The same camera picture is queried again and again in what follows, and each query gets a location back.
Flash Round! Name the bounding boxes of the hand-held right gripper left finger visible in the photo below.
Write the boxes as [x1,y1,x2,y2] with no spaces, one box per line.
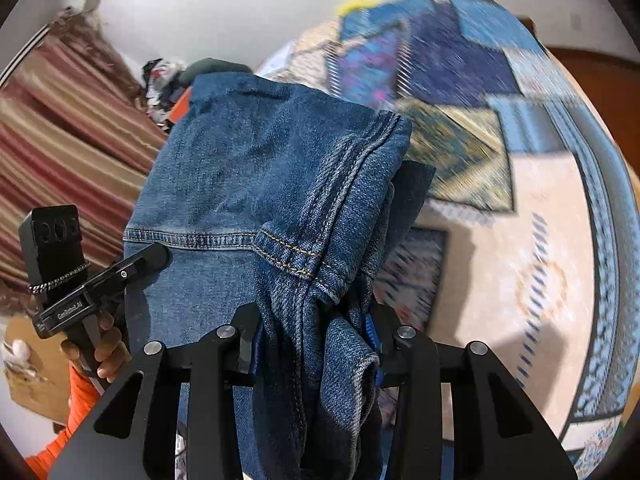
[47,302,266,480]

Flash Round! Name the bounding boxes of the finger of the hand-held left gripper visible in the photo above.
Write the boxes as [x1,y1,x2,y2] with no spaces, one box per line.
[89,243,173,306]

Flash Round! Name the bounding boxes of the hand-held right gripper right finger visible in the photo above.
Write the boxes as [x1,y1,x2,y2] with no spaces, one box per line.
[367,305,578,480]

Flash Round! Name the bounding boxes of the blue denim jeans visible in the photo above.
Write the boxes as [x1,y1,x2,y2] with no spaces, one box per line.
[122,72,438,480]

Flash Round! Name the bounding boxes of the person's left forearm orange sleeve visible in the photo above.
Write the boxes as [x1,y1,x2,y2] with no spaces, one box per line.
[24,364,118,480]

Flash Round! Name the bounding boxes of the pile of mixed clothes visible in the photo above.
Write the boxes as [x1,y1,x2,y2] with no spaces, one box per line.
[141,58,193,126]

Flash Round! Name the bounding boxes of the person's left hand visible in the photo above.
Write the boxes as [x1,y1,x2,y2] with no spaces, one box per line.
[60,311,133,382]

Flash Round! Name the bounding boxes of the red beige striped curtain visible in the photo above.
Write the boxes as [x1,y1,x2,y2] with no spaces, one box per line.
[0,7,168,316]

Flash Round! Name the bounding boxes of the brown wooden board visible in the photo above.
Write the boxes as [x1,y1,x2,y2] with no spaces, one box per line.
[0,317,76,417]

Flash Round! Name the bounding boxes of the orange box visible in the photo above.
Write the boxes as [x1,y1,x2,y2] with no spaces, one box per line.
[169,87,195,126]

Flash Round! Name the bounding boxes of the patchwork patterned bedspread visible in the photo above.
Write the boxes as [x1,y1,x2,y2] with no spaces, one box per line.
[255,0,631,480]

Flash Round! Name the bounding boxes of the dark green cushion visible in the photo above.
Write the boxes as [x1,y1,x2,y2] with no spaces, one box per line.
[179,58,253,87]

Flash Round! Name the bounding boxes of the yellow cartoon print blanket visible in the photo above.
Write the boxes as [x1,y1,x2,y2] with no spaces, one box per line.
[337,0,383,15]

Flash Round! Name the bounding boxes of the brown wooden door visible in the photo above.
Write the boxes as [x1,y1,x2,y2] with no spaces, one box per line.
[545,46,640,181]

